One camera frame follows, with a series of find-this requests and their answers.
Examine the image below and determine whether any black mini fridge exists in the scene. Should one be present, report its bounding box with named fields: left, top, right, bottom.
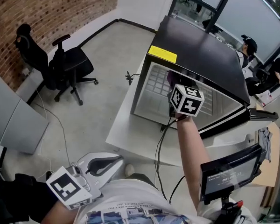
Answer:
left=130, top=15, right=279, bottom=147

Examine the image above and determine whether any light wooden table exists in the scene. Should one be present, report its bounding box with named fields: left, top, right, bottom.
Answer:
left=255, top=122, right=280, bottom=188

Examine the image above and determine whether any white wire shelf rack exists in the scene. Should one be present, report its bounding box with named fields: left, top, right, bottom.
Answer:
left=146, top=65, right=214, bottom=116

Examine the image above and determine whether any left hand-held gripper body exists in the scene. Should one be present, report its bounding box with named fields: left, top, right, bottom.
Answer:
left=46, top=161, right=103, bottom=210

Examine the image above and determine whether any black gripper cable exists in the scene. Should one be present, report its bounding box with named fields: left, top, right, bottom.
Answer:
left=154, top=115, right=186, bottom=205

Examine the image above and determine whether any person's white printed shirt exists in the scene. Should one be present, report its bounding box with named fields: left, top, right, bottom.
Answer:
left=74, top=178, right=257, bottom=224

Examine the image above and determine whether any black-framed window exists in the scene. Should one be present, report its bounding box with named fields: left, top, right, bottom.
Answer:
left=169, top=0, right=280, bottom=93

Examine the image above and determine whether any person's left shoe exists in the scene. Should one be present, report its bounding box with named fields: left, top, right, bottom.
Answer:
left=125, top=163, right=135, bottom=178

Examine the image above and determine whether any black mesh office chair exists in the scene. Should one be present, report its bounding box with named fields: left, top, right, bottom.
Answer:
left=15, top=23, right=99, bottom=106

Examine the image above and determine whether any grey cabinet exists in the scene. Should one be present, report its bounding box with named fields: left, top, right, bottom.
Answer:
left=0, top=64, right=49, bottom=155

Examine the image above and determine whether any thin grey floor cable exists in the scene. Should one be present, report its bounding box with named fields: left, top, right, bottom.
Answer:
left=36, top=89, right=72, bottom=165

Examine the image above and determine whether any person's left forearm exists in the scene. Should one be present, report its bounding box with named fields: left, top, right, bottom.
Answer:
left=43, top=199, right=79, bottom=224

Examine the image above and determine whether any person's right forearm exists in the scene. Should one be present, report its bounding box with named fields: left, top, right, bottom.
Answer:
left=176, top=117, right=212, bottom=211

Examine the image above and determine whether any grey shirt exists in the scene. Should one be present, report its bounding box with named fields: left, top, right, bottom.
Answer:
left=258, top=127, right=273, bottom=163

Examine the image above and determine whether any white table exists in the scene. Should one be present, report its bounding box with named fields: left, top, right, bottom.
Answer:
left=105, top=63, right=257, bottom=168

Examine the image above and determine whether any black monitor mount, red button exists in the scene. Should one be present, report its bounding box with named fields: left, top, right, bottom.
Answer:
left=220, top=191, right=245, bottom=224

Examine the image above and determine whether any person's left leg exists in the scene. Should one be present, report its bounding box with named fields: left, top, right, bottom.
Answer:
left=126, top=173, right=159, bottom=191

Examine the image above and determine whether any purple cleaning cloth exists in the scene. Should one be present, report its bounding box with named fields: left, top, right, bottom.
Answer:
left=167, top=70, right=177, bottom=88

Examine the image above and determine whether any white red-print box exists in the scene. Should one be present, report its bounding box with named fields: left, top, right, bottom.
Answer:
left=259, top=91, right=275, bottom=107

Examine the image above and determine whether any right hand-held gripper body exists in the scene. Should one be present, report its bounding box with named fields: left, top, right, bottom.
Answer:
left=169, top=83, right=205, bottom=118

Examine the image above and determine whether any black power cord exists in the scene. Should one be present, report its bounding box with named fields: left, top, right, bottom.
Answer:
left=125, top=70, right=143, bottom=85

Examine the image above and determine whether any black chest-mounted monitor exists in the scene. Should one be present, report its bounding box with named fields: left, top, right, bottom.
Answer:
left=200, top=143, right=263, bottom=205

